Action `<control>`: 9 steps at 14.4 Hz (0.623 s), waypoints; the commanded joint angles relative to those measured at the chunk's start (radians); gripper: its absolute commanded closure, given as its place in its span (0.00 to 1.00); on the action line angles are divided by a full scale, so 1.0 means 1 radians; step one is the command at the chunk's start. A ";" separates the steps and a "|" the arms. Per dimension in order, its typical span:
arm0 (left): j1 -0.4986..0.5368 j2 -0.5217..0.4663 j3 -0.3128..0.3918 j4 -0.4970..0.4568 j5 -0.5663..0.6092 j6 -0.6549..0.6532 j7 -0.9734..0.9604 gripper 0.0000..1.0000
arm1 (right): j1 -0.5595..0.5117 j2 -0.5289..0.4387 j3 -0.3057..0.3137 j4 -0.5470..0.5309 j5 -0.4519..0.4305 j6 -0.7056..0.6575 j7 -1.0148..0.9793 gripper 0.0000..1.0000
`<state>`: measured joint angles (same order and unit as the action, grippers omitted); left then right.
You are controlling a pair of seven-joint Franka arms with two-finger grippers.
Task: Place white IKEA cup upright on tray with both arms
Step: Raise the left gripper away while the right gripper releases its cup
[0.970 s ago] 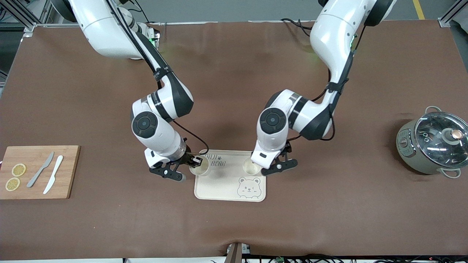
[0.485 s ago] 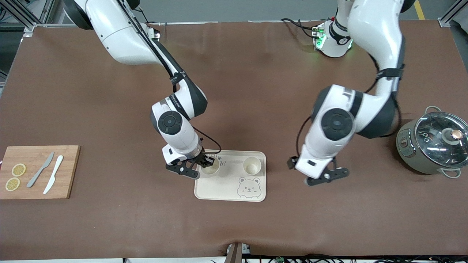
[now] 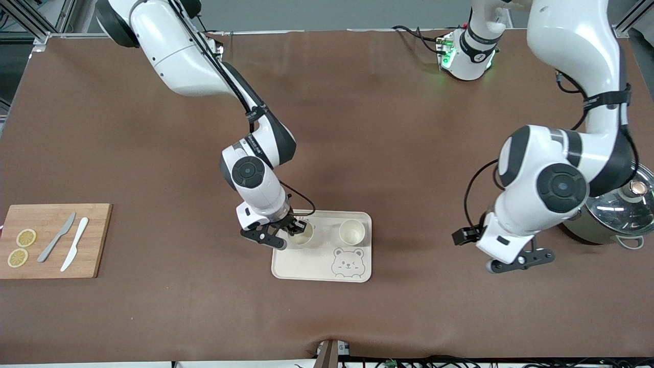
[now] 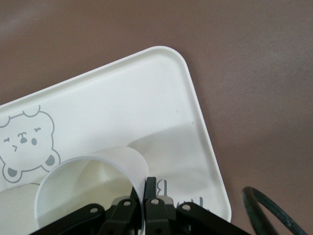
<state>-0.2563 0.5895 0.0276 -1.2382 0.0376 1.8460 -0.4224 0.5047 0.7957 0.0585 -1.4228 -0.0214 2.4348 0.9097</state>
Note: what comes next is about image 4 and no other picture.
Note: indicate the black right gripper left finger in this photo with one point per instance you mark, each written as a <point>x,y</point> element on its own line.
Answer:
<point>119,218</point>

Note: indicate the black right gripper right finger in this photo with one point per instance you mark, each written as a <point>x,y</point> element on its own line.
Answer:
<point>159,218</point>

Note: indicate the white plastic cup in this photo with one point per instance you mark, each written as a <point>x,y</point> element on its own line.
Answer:
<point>73,186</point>

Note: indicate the white tray with bear print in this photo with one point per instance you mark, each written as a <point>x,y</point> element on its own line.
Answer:
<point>122,110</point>

